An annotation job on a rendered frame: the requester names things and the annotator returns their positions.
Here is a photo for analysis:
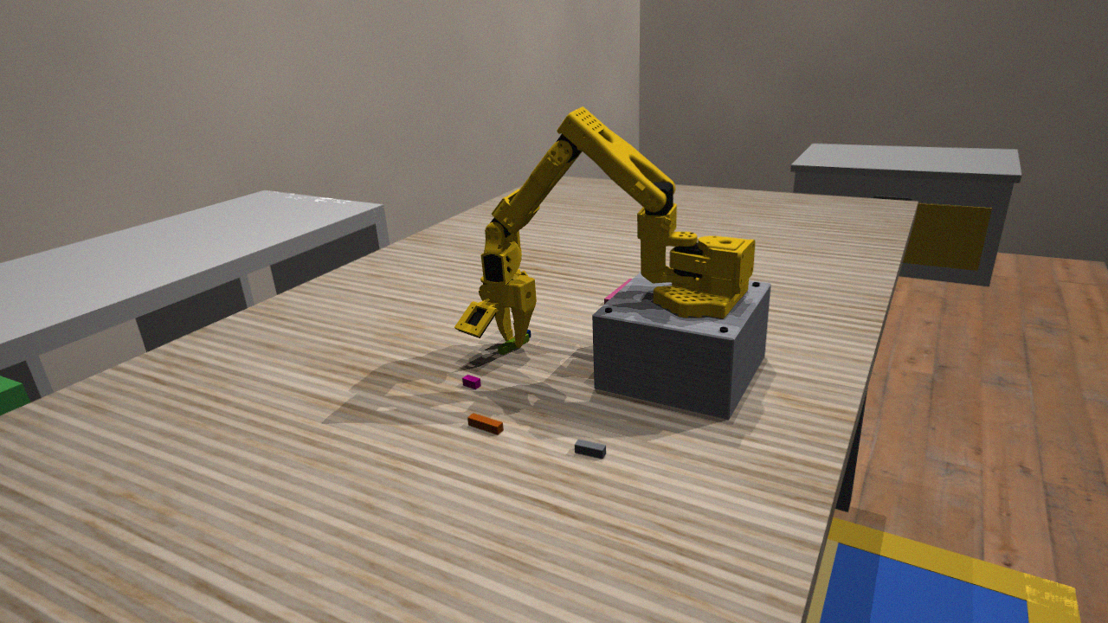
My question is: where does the orange rectangular rod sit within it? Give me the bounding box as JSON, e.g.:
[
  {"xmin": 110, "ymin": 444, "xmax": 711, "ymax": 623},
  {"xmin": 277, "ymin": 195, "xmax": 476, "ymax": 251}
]
[{"xmin": 466, "ymin": 413, "xmax": 504, "ymax": 435}]

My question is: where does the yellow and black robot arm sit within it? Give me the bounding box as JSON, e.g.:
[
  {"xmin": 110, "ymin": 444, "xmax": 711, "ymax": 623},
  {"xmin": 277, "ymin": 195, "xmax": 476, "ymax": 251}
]
[{"xmin": 481, "ymin": 108, "xmax": 749, "ymax": 318}]

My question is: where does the lime green rod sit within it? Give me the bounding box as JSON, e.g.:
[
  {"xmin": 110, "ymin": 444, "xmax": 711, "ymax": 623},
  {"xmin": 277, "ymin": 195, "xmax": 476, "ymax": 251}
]
[{"xmin": 497, "ymin": 334, "xmax": 530, "ymax": 355}]

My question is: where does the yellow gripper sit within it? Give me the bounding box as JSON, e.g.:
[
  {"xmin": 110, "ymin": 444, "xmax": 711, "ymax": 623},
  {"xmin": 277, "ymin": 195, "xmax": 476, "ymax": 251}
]
[{"xmin": 454, "ymin": 269, "xmax": 537, "ymax": 348}]

